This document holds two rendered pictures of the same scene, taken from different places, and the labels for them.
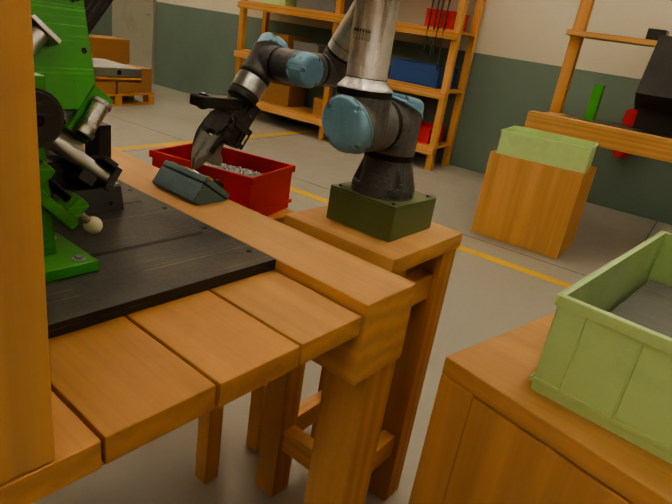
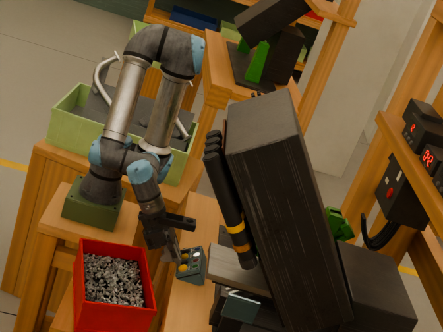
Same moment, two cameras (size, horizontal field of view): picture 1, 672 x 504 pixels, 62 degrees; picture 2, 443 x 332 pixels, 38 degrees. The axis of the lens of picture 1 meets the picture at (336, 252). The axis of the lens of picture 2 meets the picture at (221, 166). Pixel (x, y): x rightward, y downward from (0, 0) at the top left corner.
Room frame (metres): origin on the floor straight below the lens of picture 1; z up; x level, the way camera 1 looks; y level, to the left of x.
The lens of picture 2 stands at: (2.40, 1.62, 2.04)
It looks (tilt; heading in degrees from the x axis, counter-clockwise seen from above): 23 degrees down; 227
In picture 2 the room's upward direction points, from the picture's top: 20 degrees clockwise
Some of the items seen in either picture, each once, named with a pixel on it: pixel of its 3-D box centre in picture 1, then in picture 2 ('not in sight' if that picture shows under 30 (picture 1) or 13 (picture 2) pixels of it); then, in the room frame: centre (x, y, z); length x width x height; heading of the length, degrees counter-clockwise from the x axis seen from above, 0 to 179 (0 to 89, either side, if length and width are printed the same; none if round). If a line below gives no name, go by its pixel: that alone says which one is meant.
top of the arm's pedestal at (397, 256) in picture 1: (374, 231); (93, 217); (1.30, -0.09, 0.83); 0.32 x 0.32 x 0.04; 54
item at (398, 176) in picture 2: not in sight; (408, 190); (0.80, 0.70, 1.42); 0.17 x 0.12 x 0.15; 53
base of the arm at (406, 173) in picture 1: (385, 171); (103, 181); (1.30, -0.09, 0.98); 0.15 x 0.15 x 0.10
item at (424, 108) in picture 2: not in sight; (422, 118); (0.69, 0.56, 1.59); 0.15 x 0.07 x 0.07; 53
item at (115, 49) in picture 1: (94, 69); not in sight; (7.06, 3.30, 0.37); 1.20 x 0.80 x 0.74; 156
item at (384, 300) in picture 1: (134, 201); (184, 325); (1.26, 0.50, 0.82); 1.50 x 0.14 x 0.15; 53
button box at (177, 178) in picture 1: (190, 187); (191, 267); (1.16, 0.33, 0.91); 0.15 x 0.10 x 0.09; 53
